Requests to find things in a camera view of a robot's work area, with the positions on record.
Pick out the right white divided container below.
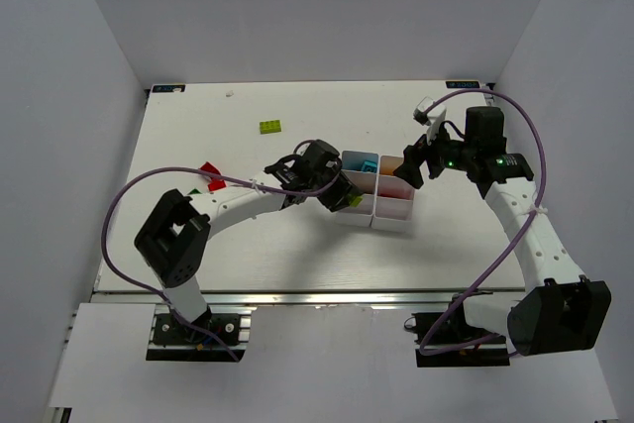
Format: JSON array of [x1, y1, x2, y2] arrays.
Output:
[[370, 156, 415, 234]]

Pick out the small lime green lego brick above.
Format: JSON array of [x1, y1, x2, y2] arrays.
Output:
[[349, 196, 363, 207]]

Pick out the red lego brick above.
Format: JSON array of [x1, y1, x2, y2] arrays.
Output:
[[377, 184, 414, 200]]

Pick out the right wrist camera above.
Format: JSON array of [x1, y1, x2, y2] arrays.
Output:
[[413, 96, 446, 145]]

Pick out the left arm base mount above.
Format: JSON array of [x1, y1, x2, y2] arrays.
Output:
[[146, 306, 252, 364]]

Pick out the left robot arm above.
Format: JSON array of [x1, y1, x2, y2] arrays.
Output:
[[134, 140, 363, 329]]

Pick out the teal curved lego brick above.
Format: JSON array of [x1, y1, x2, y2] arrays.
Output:
[[360, 160, 377, 173]]

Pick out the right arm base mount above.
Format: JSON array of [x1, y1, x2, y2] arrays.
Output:
[[403, 312, 511, 369]]

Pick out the red arch lego piece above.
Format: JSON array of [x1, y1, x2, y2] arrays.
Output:
[[199, 161, 221, 182]]

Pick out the red round lego piece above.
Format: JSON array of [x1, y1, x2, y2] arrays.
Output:
[[207, 179, 227, 192]]

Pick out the left blue corner label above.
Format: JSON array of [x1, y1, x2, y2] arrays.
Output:
[[151, 84, 186, 94]]

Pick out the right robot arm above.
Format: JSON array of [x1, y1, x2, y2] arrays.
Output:
[[394, 106, 611, 356]]

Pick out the aluminium rail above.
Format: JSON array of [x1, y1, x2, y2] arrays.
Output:
[[89, 288, 523, 312]]

